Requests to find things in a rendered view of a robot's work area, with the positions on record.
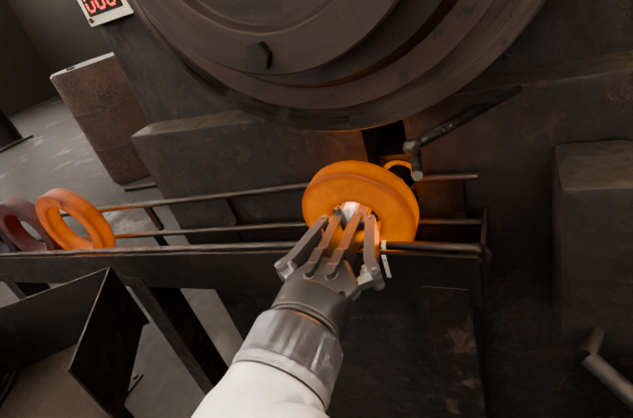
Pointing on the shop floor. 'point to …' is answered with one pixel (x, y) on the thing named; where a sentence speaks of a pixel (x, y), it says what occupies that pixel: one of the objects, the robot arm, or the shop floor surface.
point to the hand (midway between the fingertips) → (358, 201)
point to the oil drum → (105, 114)
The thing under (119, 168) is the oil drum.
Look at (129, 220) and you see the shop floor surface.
